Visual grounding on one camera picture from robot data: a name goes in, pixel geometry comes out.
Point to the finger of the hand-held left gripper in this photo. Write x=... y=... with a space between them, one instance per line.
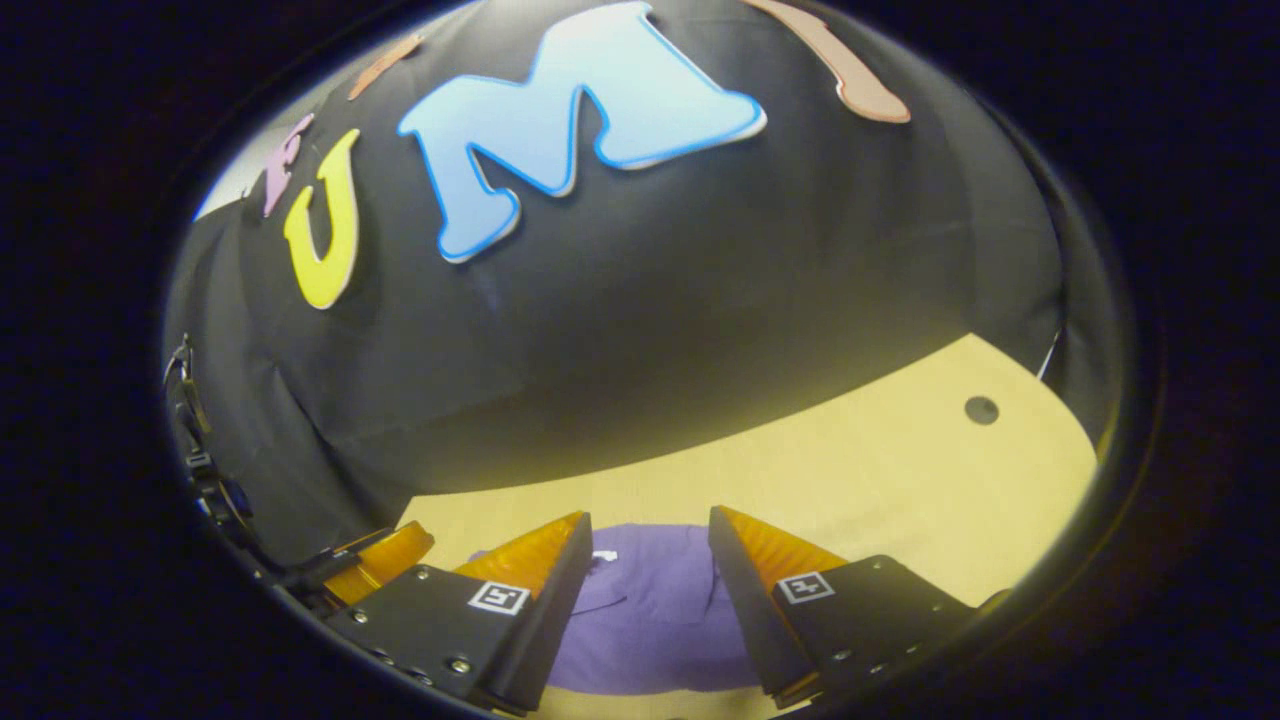
x=385 y=565

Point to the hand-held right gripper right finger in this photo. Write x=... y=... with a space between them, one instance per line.
x=745 y=610

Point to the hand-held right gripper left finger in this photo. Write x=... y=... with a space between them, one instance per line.
x=550 y=610

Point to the purple knitted cardigan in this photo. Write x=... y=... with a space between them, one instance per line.
x=650 y=620

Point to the black backdrop cloth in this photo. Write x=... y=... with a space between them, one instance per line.
x=650 y=320

